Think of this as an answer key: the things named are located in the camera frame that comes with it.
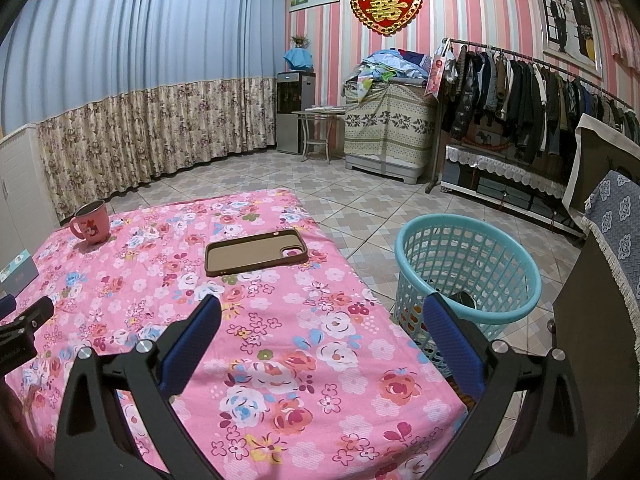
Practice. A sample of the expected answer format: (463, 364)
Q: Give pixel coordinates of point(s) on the blue bottle cover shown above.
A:
(298, 60)

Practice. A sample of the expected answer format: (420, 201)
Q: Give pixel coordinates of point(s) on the framed wall photo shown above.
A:
(565, 20)

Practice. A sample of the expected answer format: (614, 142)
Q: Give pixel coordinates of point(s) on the pink floral tablecloth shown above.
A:
(300, 335)

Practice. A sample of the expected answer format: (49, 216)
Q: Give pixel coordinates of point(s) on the grey water dispenser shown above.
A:
(290, 120)

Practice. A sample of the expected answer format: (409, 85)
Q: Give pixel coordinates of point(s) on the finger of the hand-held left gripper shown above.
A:
(35, 315)

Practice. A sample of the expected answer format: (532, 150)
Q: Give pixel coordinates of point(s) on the pile of bedding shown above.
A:
(390, 62)

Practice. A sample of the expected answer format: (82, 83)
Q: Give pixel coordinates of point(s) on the metal clothes rack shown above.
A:
(500, 50)

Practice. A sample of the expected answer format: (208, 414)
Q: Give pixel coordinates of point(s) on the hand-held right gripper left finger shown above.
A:
(192, 340)

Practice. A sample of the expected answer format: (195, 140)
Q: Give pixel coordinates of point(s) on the red heart wall decoration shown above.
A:
(386, 5)

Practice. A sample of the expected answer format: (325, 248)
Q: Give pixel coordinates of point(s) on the white cabinet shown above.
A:
(20, 185)

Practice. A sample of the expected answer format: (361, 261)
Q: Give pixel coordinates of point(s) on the low cabinet with lace cloth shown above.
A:
(500, 160)

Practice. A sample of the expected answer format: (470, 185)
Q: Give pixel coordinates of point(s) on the black bag roll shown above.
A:
(465, 302)

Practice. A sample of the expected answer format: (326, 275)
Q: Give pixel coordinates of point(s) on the small potted plant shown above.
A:
(300, 41)

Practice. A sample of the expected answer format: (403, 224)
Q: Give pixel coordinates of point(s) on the brown phone case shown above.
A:
(250, 255)

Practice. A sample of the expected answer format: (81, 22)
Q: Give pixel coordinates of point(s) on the small side table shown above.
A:
(320, 112)

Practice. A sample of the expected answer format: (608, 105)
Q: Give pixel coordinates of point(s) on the beige cloth cover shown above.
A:
(595, 150)

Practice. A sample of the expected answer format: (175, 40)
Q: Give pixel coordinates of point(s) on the grey-blue floral fringed cover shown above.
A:
(617, 220)

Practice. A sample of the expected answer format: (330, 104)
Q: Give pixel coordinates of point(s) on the pink curtain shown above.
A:
(625, 35)

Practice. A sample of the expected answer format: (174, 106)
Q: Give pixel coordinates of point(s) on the light blue tissue box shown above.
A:
(15, 267)

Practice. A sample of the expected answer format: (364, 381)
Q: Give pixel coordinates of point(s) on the row of hanging clothes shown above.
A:
(525, 95)

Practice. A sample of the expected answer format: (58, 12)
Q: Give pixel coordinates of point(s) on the pink cup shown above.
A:
(95, 227)

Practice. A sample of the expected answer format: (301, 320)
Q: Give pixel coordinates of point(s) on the blue curtain with floral hem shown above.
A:
(150, 35)

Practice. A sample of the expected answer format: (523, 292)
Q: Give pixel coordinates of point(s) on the teal plastic basket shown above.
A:
(500, 260)

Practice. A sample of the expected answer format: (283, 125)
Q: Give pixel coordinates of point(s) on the pink hanging bag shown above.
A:
(437, 72)

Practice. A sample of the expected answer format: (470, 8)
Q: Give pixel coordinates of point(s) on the cabinet under patterned cloth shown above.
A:
(390, 125)

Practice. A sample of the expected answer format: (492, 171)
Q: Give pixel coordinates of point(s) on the brown wooden furniture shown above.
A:
(590, 360)

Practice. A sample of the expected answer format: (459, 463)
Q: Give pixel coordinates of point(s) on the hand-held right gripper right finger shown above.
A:
(452, 340)

